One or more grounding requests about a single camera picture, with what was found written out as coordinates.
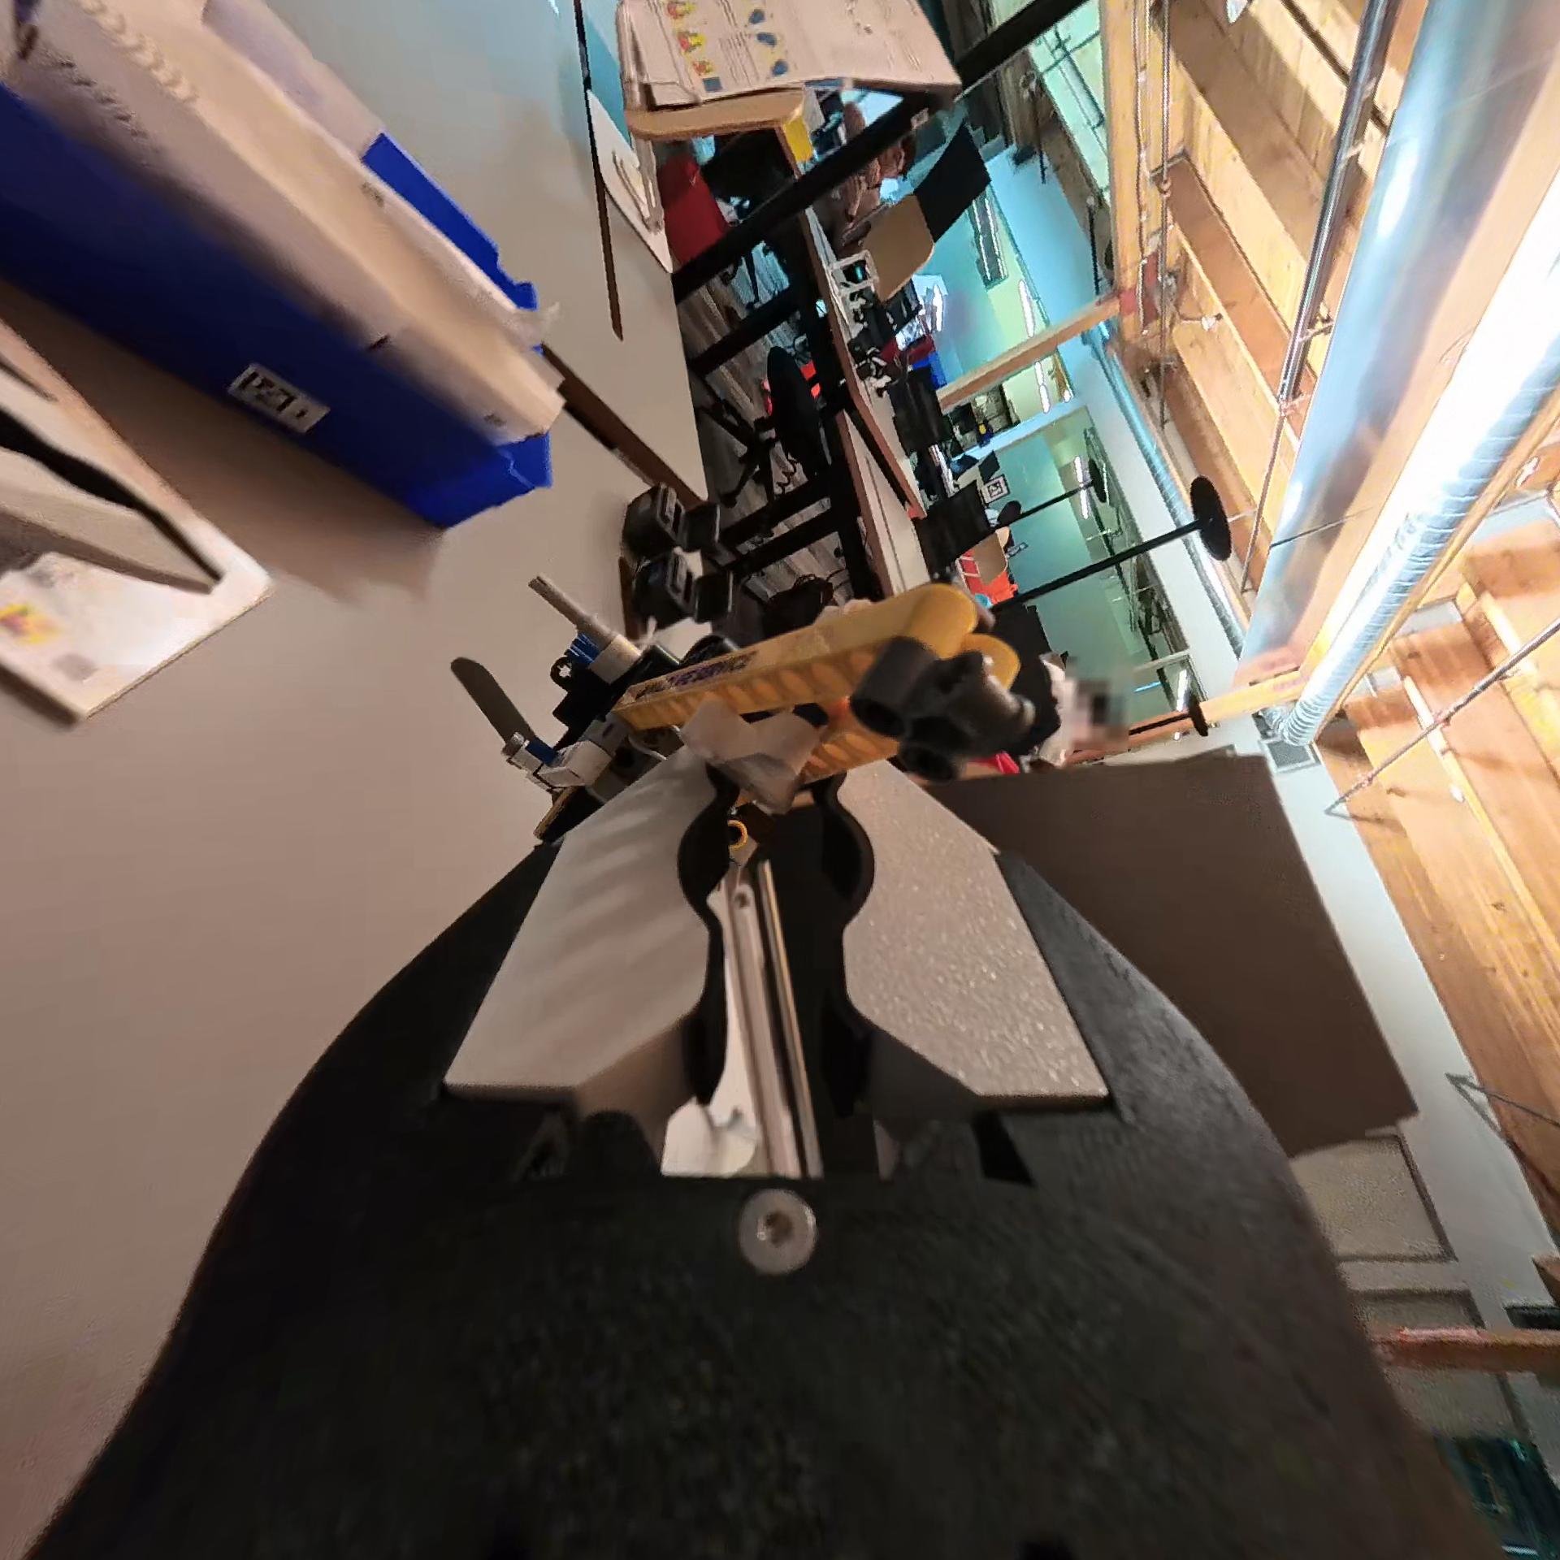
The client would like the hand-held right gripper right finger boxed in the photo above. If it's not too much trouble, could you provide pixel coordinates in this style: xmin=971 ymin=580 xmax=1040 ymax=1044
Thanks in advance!
xmin=813 ymin=767 xmax=1112 ymax=1135

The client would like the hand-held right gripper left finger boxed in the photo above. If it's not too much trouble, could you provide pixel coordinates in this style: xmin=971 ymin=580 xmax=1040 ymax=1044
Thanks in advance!
xmin=442 ymin=756 xmax=741 ymax=1139

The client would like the yellow white lego plane model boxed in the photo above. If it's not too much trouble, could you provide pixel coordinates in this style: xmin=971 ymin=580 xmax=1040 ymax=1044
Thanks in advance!
xmin=451 ymin=576 xmax=1055 ymax=843

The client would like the lego instruction booklet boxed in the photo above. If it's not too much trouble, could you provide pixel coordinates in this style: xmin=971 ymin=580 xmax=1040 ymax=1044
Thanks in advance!
xmin=0 ymin=320 xmax=275 ymax=723

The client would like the blue plastic bin with tag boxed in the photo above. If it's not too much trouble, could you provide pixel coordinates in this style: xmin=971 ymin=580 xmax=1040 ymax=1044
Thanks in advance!
xmin=0 ymin=78 xmax=555 ymax=528

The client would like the white paper lego bag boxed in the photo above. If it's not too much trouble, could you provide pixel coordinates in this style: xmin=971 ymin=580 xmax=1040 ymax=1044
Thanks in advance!
xmin=0 ymin=0 xmax=568 ymax=442

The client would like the black charger dock green light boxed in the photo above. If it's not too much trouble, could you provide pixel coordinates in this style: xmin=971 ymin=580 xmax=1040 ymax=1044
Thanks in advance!
xmin=622 ymin=481 xmax=733 ymax=563

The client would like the black round-top pole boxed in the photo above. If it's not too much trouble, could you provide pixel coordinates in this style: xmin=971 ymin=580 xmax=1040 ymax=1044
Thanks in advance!
xmin=1017 ymin=476 xmax=1235 ymax=611

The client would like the white flat stand base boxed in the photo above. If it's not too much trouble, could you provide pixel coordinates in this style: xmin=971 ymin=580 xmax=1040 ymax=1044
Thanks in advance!
xmin=585 ymin=91 xmax=674 ymax=273

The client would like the wooden board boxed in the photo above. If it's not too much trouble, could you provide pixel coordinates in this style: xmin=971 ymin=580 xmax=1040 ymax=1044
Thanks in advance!
xmin=622 ymin=88 xmax=808 ymax=143

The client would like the printed paper sheet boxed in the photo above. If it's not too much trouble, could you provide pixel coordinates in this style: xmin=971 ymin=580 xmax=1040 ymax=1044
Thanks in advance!
xmin=614 ymin=0 xmax=964 ymax=112

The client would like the silver ceiling duct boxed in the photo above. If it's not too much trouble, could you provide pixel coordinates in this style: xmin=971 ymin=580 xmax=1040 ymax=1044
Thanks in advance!
xmin=1237 ymin=0 xmax=1560 ymax=745

